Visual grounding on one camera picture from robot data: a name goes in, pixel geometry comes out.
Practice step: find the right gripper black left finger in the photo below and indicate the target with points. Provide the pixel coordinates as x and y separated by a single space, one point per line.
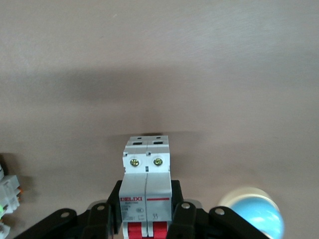
74 221

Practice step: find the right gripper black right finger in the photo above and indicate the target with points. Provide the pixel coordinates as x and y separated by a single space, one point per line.
197 219

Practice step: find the white red circuit breaker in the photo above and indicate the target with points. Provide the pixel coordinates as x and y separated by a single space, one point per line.
145 179

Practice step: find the blue dome push button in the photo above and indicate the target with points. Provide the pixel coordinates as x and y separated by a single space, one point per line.
256 214

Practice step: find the green tip pilot lamp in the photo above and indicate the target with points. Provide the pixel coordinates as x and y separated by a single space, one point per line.
7 194

